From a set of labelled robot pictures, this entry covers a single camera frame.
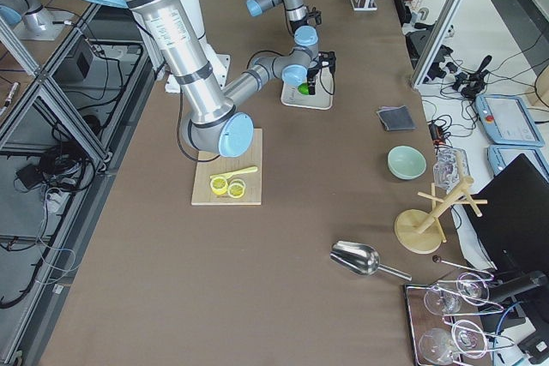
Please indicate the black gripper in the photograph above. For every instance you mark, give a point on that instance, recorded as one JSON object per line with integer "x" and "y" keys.
{"x": 312, "y": 74}

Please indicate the green lime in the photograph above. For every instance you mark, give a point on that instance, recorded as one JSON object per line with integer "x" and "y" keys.
{"x": 303, "y": 89}

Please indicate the cream rabbit tray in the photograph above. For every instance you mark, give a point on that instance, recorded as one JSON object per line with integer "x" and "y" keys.
{"x": 322, "y": 99}

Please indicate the wine glass rack tray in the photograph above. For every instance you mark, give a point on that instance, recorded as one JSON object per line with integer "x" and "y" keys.
{"x": 444, "y": 321}

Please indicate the grey folded cloth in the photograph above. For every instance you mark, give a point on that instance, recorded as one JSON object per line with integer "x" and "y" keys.
{"x": 395, "y": 118}

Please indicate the mint green bowl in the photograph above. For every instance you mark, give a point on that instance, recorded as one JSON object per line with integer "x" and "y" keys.
{"x": 406, "y": 163}

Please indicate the yellow plastic knife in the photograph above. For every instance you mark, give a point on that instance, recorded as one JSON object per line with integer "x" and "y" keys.
{"x": 229, "y": 174}

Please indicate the lemon slice far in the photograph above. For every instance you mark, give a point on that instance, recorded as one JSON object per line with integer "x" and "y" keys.
{"x": 236, "y": 188}

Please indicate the lemon slice near knife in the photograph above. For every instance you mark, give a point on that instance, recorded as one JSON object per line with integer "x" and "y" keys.
{"x": 218, "y": 185}

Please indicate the wooden cutting board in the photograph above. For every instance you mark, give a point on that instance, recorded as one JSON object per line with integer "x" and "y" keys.
{"x": 202, "y": 194}

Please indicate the metal scoop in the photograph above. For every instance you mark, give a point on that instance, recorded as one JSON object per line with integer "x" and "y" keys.
{"x": 362, "y": 259}

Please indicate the wooden mug tree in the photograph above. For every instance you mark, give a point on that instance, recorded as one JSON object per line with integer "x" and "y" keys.
{"x": 421, "y": 232}

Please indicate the blue teach pendant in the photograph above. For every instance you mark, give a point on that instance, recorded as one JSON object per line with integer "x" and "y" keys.
{"x": 506, "y": 120}
{"x": 499, "y": 156}

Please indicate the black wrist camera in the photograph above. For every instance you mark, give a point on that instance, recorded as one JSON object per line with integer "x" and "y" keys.
{"x": 314, "y": 17}
{"x": 328, "y": 59}

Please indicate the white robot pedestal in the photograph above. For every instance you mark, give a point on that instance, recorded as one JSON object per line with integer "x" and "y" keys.
{"x": 220, "y": 62}

